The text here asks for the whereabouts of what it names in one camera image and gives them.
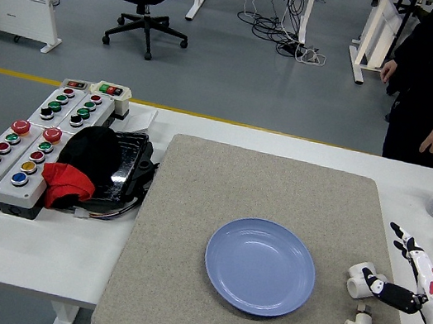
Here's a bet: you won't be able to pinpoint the small grey rocker switch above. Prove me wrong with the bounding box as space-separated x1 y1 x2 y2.
60 77 91 93

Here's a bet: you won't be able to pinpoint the glossy black tray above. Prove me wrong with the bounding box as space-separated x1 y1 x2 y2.
78 124 164 218

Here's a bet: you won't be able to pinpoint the person's right hand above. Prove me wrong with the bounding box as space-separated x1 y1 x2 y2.
378 56 400 86

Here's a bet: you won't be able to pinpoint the white paper sheet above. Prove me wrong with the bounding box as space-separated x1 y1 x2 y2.
123 104 159 137

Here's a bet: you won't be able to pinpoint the blue round plate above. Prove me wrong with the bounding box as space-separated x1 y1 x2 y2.
196 210 324 324

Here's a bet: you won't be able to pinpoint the tangled floor cables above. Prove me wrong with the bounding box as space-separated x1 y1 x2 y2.
231 0 338 68

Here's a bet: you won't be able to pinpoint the plain white pipe tee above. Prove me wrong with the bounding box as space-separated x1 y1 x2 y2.
343 259 391 305

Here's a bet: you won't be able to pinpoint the white table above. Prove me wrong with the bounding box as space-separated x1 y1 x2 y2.
0 78 433 324

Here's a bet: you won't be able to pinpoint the white green-red switch box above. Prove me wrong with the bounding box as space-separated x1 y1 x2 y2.
84 78 134 121

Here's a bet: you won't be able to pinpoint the green-button grey control box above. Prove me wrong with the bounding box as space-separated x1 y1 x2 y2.
27 82 87 134
55 87 118 140

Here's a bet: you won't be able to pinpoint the black cloth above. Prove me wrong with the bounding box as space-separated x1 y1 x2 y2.
53 120 127 195

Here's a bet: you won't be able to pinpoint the grey-brown mat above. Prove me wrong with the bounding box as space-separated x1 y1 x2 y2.
90 123 433 324

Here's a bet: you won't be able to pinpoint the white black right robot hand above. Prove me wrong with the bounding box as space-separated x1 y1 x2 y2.
353 217 433 324

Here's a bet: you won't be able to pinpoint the red cloth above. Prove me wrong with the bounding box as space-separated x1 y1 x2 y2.
36 160 99 216

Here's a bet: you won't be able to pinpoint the coloured wire bundle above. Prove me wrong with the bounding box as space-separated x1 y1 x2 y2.
72 191 139 229

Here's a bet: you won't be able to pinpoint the white desk frame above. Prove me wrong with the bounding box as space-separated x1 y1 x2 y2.
342 0 433 96

